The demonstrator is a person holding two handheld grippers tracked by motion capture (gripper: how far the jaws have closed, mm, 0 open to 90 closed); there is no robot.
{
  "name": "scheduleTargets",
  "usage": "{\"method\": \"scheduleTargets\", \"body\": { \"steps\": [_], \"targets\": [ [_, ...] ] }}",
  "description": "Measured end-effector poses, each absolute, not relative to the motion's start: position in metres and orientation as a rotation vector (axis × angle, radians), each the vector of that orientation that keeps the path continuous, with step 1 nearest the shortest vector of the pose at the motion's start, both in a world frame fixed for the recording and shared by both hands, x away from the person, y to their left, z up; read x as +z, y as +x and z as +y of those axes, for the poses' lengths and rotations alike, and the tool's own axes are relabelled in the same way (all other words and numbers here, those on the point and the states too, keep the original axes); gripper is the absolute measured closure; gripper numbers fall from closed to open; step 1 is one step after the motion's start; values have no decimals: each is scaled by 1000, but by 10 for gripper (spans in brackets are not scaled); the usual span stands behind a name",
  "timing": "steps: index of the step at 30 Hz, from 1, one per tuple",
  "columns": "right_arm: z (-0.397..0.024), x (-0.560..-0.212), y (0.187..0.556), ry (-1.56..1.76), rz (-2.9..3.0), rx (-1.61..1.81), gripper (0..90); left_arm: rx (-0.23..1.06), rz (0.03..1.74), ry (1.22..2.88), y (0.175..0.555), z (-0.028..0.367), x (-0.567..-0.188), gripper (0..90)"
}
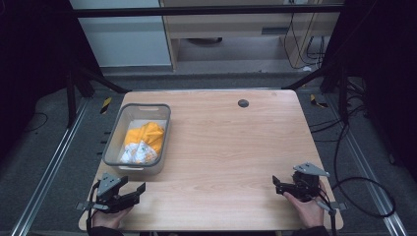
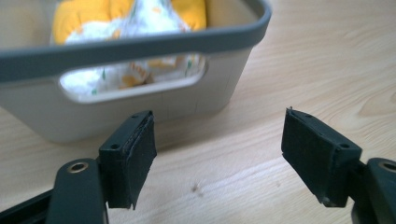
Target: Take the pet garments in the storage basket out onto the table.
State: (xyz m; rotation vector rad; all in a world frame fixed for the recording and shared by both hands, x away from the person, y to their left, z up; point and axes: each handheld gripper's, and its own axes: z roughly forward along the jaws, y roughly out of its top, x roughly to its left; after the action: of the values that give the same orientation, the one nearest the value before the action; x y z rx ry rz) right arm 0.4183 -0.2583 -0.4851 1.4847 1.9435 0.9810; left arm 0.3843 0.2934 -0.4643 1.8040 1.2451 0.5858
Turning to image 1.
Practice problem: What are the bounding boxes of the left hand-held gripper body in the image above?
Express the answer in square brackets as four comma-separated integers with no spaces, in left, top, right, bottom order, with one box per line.
[76,172,133,214]

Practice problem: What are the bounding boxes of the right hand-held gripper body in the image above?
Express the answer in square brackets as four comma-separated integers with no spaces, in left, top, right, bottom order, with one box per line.
[282,162,347,211]

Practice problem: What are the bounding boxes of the grey plastic basket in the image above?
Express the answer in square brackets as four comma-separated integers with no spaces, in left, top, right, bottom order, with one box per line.
[101,102,172,177]

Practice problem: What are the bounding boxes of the orange and white garment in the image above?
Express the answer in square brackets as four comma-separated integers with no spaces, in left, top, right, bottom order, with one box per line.
[119,121,166,165]

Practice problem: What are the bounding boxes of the person's right hand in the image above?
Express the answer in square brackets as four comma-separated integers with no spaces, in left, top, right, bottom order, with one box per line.
[282,181,327,230]

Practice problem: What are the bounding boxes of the person's left hand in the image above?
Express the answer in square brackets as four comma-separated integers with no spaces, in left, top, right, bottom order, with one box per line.
[91,206,133,230]

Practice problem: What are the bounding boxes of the yellow black tape marker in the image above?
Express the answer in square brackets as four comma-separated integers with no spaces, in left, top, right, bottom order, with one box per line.
[309,93,329,109]
[99,95,113,116]

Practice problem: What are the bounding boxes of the black metal stand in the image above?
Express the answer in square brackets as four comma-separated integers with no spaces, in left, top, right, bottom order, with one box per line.
[64,63,132,130]
[280,63,350,126]

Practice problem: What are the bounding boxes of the white cabinet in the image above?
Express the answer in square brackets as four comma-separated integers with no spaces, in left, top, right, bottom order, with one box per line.
[68,0,173,69]

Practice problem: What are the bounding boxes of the light wooden desk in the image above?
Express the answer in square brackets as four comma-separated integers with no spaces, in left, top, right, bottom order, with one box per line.
[158,0,343,72]

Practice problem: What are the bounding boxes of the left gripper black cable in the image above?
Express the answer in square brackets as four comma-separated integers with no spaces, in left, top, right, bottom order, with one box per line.
[85,181,100,231]

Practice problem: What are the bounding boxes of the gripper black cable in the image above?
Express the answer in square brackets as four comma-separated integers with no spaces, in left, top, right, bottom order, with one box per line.
[85,181,100,231]
[314,188,339,236]

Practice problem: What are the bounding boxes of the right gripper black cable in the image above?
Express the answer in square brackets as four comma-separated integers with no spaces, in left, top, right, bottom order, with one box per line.
[314,188,339,236]

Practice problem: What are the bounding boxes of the aluminium floor rail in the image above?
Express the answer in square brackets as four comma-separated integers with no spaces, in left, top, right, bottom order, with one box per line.
[326,94,411,236]
[9,97,90,236]

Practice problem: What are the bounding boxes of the thick black floor cable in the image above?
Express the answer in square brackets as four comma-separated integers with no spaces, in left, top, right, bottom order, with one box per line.
[331,121,397,219]

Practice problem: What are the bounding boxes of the thin black floor cable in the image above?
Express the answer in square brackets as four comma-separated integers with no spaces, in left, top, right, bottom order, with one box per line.
[23,111,49,133]

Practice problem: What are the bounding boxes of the black cables under desk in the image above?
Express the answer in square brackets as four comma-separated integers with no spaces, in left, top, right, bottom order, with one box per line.
[282,12,328,71]

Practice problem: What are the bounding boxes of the black metal frame bar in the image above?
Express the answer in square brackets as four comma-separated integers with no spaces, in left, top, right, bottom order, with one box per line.
[69,4,344,20]

